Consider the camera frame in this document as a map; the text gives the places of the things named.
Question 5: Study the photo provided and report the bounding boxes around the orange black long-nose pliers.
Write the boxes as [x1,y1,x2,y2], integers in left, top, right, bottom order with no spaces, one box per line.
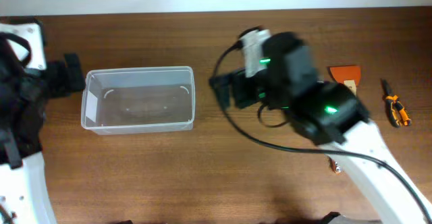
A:
[381,79,412,128]

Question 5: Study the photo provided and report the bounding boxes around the orange scraper with wooden handle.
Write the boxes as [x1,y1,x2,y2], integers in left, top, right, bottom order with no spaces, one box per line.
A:
[329,65,361,95]

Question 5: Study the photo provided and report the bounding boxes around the orange socket bit rail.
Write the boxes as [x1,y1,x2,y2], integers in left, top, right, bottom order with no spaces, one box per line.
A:
[329,158,342,174]

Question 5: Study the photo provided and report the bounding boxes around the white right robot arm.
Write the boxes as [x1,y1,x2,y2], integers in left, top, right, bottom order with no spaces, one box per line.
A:
[209,28,431,223]

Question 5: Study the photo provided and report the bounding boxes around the clear plastic container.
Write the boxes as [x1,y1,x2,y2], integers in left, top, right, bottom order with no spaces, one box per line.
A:
[81,66,196,135]

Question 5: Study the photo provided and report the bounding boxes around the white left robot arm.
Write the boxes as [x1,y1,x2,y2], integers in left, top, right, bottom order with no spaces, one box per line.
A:
[1,18,86,223]

